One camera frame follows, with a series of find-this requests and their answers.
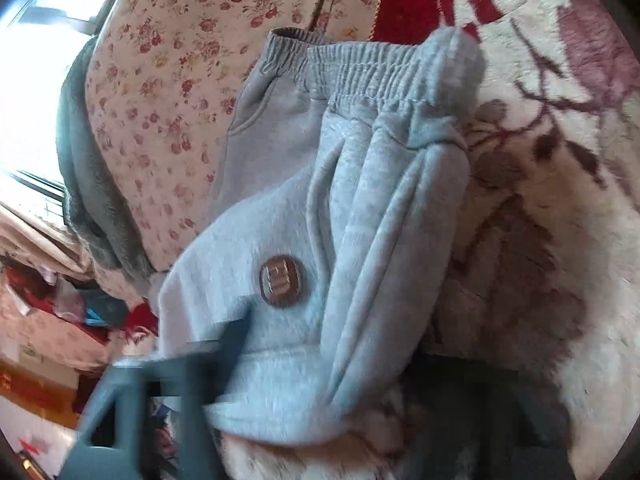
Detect grey fleece pants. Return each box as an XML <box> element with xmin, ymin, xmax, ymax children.
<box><xmin>159</xmin><ymin>27</ymin><xmax>487</xmax><ymax>448</ymax></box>

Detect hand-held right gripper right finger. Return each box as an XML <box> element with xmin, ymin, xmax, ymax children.
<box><xmin>402</xmin><ymin>350</ymin><xmax>578</xmax><ymax>480</ymax></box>

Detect red and white plush blanket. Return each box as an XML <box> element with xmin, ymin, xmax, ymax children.
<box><xmin>220</xmin><ymin>0</ymin><xmax>640</xmax><ymax>480</ymax></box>

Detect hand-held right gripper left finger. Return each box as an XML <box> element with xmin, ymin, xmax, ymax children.
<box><xmin>65</xmin><ymin>305</ymin><xmax>252</xmax><ymax>480</ymax></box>

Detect bright window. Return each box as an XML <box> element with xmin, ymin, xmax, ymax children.
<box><xmin>0</xmin><ymin>0</ymin><xmax>101</xmax><ymax>201</ymax></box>

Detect dark grey fleece blanket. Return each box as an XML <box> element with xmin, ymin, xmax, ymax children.
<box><xmin>56</xmin><ymin>35</ymin><xmax>162</xmax><ymax>288</ymax></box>

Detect floral bed sheet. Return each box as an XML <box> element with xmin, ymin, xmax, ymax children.
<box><xmin>85</xmin><ymin>0</ymin><xmax>382</xmax><ymax>272</ymax></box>

